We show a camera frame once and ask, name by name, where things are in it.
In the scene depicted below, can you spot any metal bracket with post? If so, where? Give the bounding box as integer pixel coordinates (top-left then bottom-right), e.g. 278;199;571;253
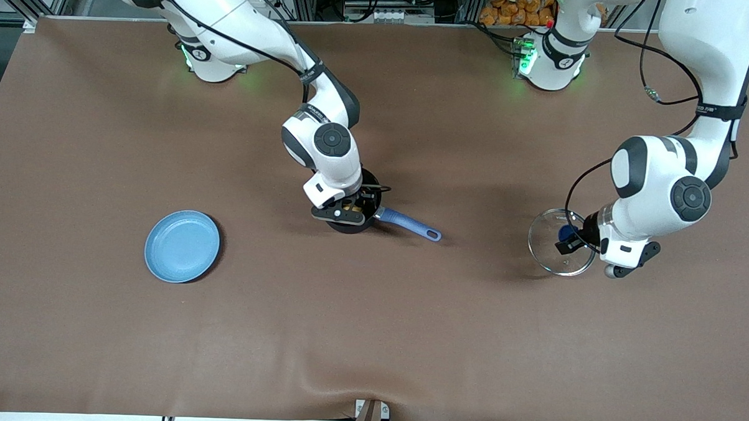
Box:
354;398;391;421

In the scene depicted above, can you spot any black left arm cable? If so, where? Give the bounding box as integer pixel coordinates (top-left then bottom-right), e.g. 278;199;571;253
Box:
563;0;747;258

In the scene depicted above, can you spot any glass lid with blue knob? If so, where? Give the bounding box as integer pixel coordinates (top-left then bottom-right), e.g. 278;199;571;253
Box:
527;207;600;278

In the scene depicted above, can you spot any black pot with blue handle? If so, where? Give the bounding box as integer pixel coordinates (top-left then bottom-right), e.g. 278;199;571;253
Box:
324;165;445;238

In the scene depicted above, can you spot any blue round plate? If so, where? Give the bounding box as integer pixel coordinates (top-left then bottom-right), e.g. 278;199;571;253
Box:
143;209;222;285

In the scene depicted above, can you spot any white power strip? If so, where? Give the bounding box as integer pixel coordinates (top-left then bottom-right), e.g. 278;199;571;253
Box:
370;9;415;24

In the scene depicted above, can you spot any bag of orange buns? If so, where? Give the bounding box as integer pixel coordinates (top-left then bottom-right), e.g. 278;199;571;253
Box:
479;0;557;29

